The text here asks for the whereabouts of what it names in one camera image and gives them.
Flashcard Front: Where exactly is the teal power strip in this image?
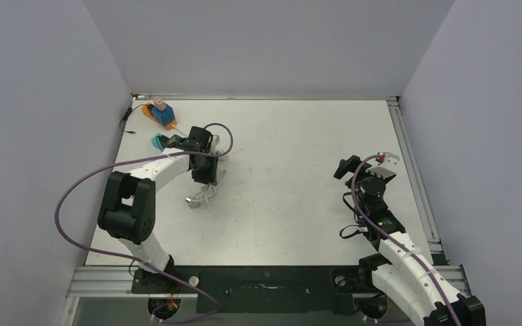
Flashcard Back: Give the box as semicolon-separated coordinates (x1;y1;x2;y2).
151;133;170;152

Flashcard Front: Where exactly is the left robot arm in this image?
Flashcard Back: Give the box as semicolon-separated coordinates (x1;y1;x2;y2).
98;126;220;292

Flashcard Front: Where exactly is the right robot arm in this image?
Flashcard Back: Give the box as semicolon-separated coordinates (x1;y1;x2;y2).
334;152;487;325

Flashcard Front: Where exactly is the blue plug adapter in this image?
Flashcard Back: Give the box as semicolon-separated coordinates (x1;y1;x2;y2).
150;105;177;130

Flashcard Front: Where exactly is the white charger plug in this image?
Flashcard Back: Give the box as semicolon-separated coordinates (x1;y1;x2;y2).
153;97;167;111

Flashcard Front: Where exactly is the white power strip cord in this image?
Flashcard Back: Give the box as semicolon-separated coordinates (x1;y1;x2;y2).
185;155;230;209

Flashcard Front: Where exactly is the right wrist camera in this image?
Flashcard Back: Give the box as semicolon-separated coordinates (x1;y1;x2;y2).
366;152;400;180

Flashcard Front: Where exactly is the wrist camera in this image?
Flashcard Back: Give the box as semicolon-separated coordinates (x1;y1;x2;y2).
366;152;400;180
208;134;220;155

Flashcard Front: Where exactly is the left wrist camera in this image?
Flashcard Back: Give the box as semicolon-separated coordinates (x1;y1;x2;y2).
208;134;220;155

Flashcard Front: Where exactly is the aluminium right rail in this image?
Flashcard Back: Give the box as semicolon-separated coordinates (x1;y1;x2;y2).
387;96;451;266

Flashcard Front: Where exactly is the aluminium rail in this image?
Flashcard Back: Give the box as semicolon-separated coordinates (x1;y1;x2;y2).
387;96;451;266
66;266;199;299

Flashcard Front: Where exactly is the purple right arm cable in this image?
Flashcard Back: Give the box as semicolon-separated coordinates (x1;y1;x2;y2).
350;154;462;326

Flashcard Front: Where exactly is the black cable at corner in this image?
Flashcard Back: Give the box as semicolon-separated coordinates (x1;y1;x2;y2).
119;104;147;134

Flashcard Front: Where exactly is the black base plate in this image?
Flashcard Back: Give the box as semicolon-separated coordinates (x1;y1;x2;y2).
131;266;389;316

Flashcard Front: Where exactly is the aluminium front rail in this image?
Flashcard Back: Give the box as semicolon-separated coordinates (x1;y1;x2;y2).
66;266;199;299

